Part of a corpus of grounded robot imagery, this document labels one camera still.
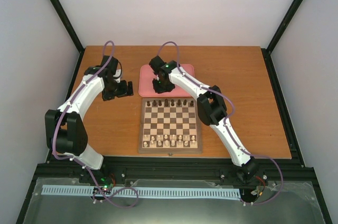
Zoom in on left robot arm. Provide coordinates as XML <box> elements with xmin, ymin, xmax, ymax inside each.
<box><xmin>45</xmin><ymin>55</ymin><xmax>133</xmax><ymax>183</ymax></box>

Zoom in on light king chess piece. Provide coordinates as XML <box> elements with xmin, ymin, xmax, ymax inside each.
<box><xmin>170</xmin><ymin>135</ymin><xmax>176</xmax><ymax>147</ymax></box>

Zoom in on pink plastic tray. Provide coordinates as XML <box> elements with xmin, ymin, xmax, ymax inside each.
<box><xmin>138</xmin><ymin>64</ymin><xmax>200</xmax><ymax>98</ymax></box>

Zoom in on wooden chessboard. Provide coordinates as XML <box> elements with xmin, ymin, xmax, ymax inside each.
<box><xmin>138</xmin><ymin>98</ymin><xmax>202</xmax><ymax>155</ymax></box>

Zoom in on black aluminium frame rail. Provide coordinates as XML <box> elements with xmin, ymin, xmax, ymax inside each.
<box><xmin>31</xmin><ymin>155</ymin><xmax>316</xmax><ymax>190</ymax></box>

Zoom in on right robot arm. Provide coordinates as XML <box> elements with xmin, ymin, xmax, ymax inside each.
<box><xmin>149</xmin><ymin>56</ymin><xmax>259</xmax><ymax>184</ymax></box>

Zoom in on light blue cable duct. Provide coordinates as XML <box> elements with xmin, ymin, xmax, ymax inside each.
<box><xmin>41</xmin><ymin>185</ymin><xmax>241</xmax><ymax>200</ymax></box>

